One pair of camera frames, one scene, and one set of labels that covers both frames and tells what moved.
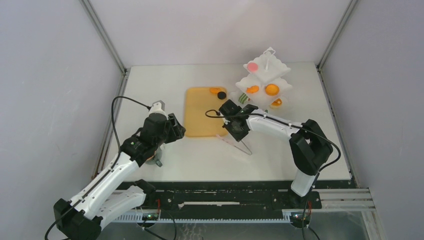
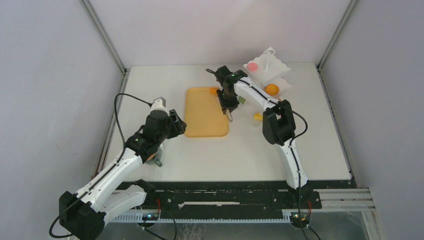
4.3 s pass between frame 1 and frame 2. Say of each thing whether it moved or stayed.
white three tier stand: stayed
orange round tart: stayed
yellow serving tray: stayed
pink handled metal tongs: moved
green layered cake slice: stayed
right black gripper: moved
